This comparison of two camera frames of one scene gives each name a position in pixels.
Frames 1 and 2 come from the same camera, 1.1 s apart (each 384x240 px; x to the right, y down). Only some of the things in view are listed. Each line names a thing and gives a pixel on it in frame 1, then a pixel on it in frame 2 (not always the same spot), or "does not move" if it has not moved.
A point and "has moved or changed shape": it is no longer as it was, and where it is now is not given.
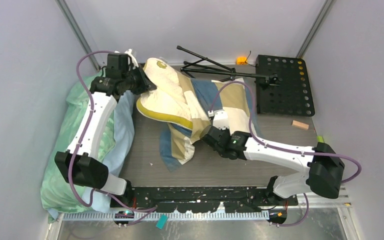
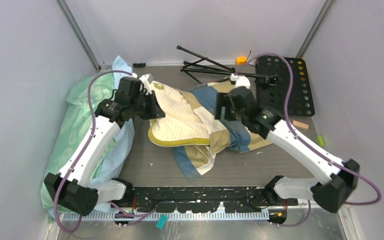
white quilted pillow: (168, 102) has moved or changed shape
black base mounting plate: (195, 199) does not move
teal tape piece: (162, 221) does not move
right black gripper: (227, 130) to (222, 100)
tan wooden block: (300, 125) does not move
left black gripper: (145, 84) to (155, 111)
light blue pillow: (120, 154) does not move
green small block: (320, 139) does not move
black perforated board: (288, 92) does not move
